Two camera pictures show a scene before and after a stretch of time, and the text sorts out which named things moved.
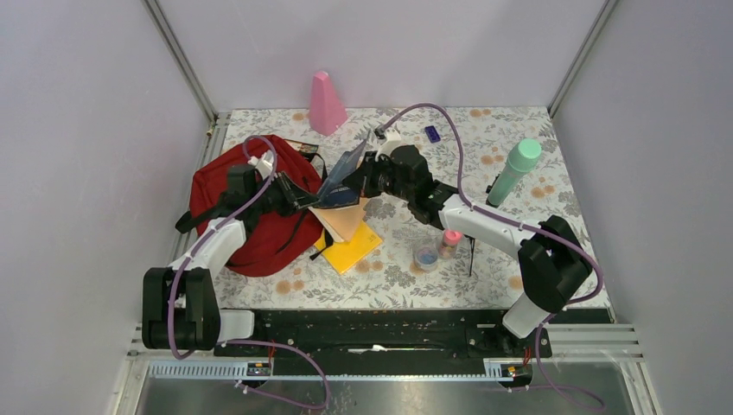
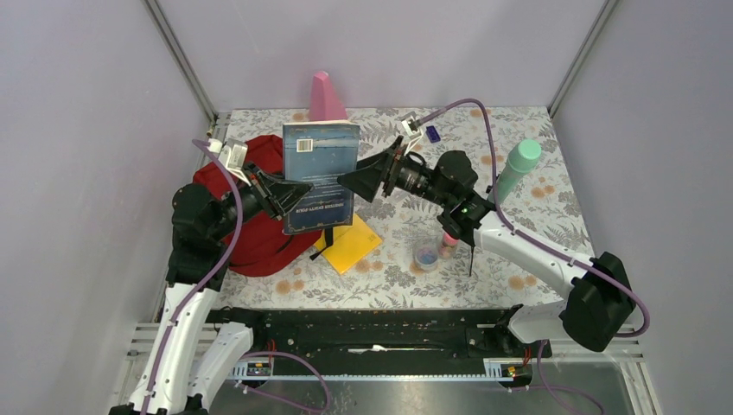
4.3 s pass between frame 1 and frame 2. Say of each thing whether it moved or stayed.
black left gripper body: stayed
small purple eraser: stayed
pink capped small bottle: stayed
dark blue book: moved
